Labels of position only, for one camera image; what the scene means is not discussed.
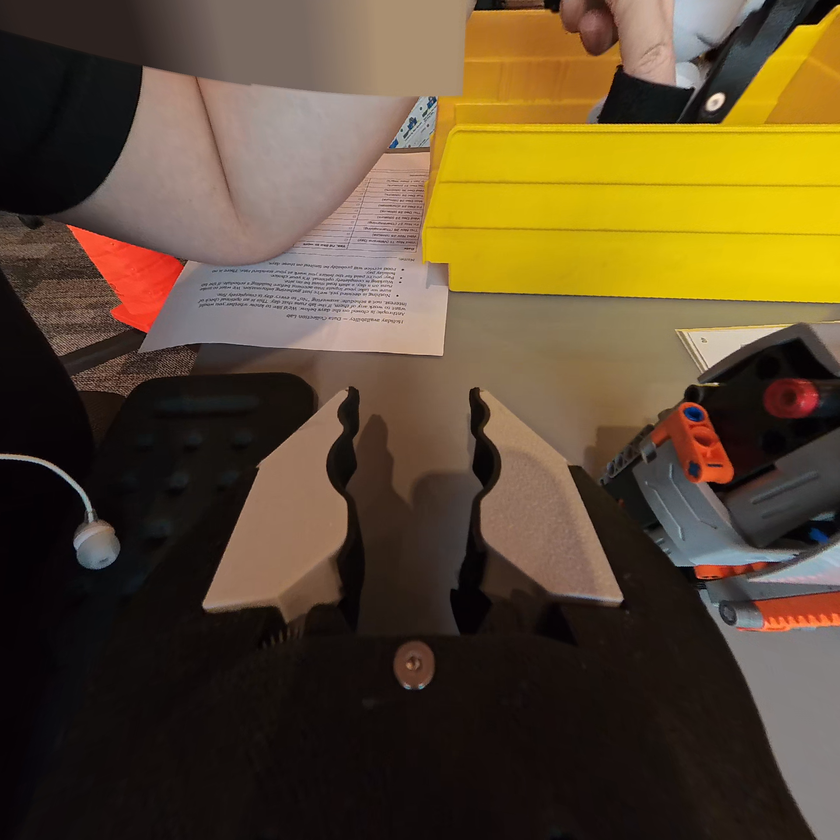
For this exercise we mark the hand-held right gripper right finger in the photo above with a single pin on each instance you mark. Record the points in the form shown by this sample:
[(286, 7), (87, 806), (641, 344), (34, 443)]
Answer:
[(551, 525)]

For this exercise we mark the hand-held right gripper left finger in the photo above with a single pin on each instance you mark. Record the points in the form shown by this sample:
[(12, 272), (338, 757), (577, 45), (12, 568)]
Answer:
[(289, 525)]

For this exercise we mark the yellow plastic bin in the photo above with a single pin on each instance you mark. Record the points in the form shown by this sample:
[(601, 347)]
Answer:
[(623, 216)]

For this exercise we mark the person's left forearm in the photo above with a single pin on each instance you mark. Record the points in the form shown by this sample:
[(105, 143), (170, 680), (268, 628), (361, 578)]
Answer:
[(275, 164)]

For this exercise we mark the white desk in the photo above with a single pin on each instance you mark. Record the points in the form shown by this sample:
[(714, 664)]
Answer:
[(558, 367)]

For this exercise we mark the person's left hand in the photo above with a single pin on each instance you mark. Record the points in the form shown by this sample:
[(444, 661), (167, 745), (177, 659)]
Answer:
[(643, 33)]

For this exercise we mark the black chair armrest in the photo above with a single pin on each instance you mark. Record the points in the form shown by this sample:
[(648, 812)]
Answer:
[(197, 426)]

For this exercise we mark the printed paper sheet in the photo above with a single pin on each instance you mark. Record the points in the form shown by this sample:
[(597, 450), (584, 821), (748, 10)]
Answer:
[(308, 308)]

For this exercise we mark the grey brick-built model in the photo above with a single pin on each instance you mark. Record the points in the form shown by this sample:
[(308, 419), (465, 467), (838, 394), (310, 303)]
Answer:
[(787, 499)]

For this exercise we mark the building instruction booklet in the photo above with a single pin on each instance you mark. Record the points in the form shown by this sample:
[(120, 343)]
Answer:
[(722, 344)]

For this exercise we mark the orange floor cone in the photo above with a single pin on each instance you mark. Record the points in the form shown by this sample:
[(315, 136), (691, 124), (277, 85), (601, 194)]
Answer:
[(138, 275)]

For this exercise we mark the illustrated printed leaflet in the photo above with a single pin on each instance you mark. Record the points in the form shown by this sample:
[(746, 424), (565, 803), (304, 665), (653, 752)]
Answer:
[(413, 124)]

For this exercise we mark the person's black shirt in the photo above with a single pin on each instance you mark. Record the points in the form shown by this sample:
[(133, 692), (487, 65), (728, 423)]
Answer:
[(59, 124)]

